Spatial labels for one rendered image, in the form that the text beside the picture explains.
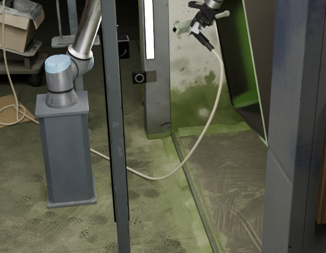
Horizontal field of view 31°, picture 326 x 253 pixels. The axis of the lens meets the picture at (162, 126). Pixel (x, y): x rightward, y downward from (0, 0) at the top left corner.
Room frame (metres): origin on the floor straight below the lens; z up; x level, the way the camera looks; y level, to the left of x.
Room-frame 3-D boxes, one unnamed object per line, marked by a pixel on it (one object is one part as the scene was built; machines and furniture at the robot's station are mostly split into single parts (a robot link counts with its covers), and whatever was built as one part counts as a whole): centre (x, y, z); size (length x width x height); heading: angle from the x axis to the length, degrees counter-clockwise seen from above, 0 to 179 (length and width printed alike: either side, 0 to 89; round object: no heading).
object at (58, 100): (3.19, 0.59, 0.69); 0.19 x 0.19 x 0.10
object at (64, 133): (3.19, 0.59, 0.32); 0.31 x 0.31 x 0.64; 8
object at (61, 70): (3.20, 0.59, 0.83); 0.17 x 0.15 x 0.18; 153
